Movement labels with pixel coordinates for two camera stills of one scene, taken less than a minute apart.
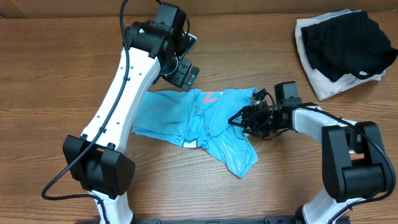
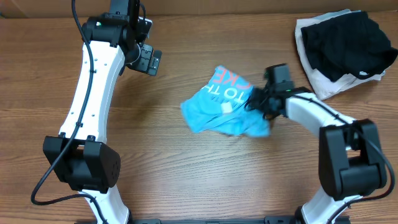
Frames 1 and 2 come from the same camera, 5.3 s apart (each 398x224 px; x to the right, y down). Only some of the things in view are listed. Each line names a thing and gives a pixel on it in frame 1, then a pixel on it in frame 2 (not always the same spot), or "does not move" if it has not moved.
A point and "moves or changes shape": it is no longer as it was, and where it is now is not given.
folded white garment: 321,85 does not move
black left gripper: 182,76 -> 148,59
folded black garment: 347,45 does not move
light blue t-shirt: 200,118 moves or changes shape
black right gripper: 254,112 -> 258,96
